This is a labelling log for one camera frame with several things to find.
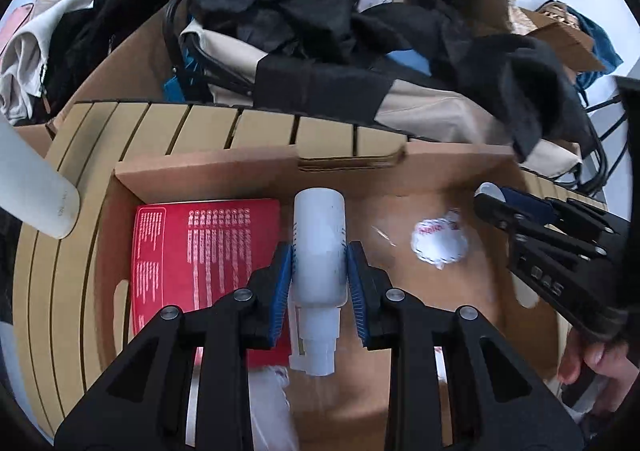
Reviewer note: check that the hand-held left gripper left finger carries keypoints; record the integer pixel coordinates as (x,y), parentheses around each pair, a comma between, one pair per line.
(283,288)

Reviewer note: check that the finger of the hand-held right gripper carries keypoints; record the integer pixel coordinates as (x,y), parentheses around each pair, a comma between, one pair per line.
(530,206)
(495,213)

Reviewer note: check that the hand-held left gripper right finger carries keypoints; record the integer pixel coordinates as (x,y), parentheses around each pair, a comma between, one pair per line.
(357,291)

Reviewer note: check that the white spray bottle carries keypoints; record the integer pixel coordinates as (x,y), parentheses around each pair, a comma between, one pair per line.
(319,251)

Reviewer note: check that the person's right hand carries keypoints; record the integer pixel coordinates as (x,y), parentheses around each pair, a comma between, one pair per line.
(600,366)

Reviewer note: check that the crumpled white wrapper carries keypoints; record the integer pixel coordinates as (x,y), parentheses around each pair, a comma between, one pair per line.
(440,241)

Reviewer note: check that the red printed box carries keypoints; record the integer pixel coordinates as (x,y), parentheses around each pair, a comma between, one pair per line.
(200,251)

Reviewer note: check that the beige tote bag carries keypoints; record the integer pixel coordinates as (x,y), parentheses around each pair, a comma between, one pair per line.
(440,106)

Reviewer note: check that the white plastic bag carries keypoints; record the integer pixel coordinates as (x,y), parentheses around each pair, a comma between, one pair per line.
(270,411)

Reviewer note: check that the small brown cardboard box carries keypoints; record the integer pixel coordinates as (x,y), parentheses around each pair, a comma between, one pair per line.
(560,36)

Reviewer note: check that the wooden slatted table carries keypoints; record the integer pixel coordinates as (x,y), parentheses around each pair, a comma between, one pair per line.
(210,131)

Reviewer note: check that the teal blue cloth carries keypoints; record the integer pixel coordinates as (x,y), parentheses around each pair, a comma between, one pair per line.
(597,46)

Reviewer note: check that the black garment pile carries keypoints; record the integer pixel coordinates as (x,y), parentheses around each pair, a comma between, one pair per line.
(390,36)

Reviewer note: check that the large brown cardboard box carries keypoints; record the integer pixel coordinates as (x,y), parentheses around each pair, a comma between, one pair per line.
(135,66)

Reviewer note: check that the white plastic bottle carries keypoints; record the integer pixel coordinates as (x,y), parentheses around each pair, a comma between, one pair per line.
(35,186)

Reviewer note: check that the black jacket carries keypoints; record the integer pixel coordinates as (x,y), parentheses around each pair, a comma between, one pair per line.
(100,31)

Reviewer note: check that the beige jacket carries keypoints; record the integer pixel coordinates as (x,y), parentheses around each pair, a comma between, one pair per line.
(30,51)

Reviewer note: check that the pink bag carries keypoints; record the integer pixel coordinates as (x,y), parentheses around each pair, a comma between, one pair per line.
(12,28)

